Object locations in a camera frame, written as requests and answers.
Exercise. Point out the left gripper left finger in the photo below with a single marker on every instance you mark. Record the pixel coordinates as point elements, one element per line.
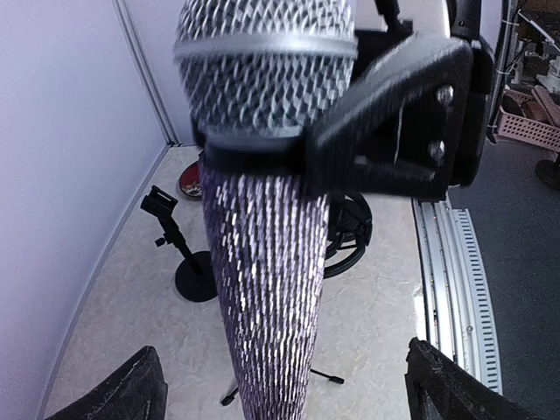
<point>136,390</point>

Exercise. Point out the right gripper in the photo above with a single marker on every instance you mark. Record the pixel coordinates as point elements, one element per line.
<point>396,130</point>

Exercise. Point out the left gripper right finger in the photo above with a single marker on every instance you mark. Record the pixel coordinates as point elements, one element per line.
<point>437,388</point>

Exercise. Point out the black tripod microphone stand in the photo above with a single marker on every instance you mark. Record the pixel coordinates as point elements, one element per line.
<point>350,226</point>

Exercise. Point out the silver glitter microphone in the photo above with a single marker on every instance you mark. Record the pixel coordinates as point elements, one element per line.
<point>256,74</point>

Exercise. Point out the red patterned plate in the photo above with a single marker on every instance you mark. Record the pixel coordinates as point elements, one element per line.
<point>189,182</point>

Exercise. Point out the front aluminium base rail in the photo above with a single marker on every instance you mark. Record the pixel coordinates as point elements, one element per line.
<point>458,312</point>

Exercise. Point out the right aluminium frame post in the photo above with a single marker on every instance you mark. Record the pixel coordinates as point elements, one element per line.
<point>146,76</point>

